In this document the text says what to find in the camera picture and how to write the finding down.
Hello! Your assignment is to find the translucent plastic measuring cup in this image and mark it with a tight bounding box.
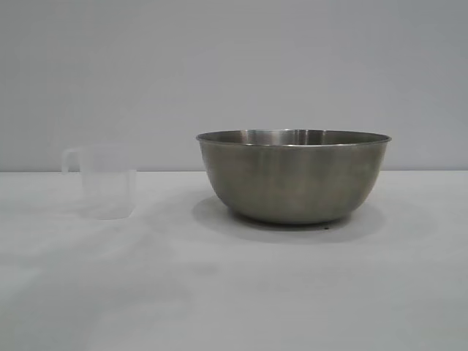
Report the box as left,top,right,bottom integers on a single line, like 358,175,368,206
61,144,138,221

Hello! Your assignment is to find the stainless steel bowl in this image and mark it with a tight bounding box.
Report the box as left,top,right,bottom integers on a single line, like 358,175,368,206
195,127,393,224

